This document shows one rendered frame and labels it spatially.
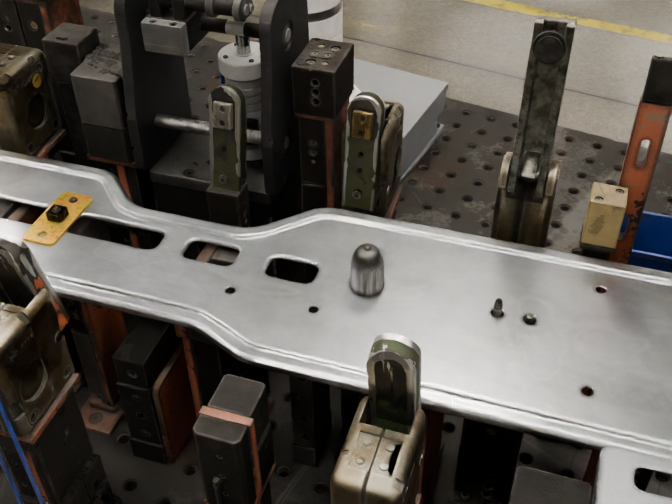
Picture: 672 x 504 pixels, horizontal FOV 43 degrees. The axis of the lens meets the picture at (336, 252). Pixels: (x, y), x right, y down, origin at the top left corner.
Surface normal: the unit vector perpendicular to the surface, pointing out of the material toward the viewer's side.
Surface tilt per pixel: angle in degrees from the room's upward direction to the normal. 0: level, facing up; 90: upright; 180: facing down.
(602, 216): 90
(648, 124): 90
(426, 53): 0
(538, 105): 82
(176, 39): 90
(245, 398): 0
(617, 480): 0
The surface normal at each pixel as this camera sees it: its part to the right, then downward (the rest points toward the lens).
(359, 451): -0.01, -0.76
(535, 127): -0.31, 0.51
